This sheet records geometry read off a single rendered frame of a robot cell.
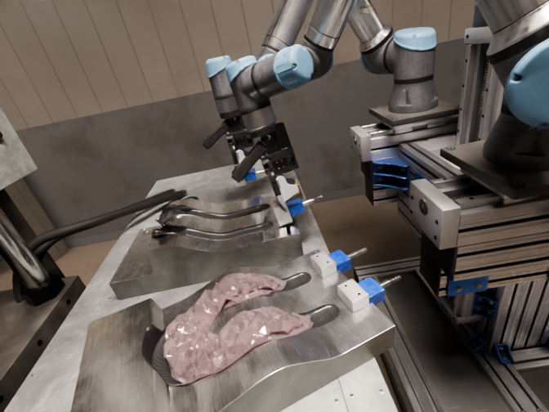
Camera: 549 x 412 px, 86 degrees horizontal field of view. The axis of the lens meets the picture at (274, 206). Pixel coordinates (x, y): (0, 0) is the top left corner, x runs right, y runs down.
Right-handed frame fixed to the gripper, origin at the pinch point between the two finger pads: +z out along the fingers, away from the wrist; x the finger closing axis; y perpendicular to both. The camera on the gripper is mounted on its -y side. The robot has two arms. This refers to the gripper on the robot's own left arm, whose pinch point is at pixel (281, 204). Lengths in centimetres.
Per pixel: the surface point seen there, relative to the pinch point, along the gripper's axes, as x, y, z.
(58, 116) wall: 171, -143, -66
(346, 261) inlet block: -17.4, 9.8, 11.1
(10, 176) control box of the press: 25, -81, -31
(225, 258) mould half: -6.6, -17.7, 6.3
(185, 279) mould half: -6.2, -29.9, 8.2
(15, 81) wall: 168, -156, -96
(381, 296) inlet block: -27.4, 12.8, 14.2
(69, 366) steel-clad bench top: -23, -53, 10
